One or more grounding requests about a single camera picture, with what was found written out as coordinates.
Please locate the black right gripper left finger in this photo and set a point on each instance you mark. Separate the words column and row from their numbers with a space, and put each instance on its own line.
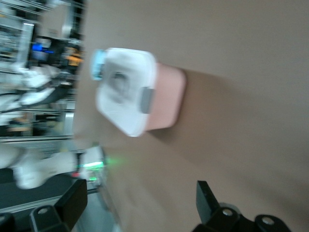
column 70, row 205

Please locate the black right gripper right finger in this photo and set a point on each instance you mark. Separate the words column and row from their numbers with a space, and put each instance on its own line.
column 207, row 205

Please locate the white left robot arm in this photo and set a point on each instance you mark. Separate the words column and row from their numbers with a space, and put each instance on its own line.
column 31, row 174

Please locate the white lid pink lunch box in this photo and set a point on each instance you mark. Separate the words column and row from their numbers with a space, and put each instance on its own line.
column 120, row 116

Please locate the cluttered equipment shelving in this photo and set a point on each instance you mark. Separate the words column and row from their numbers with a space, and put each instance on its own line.
column 14, row 29

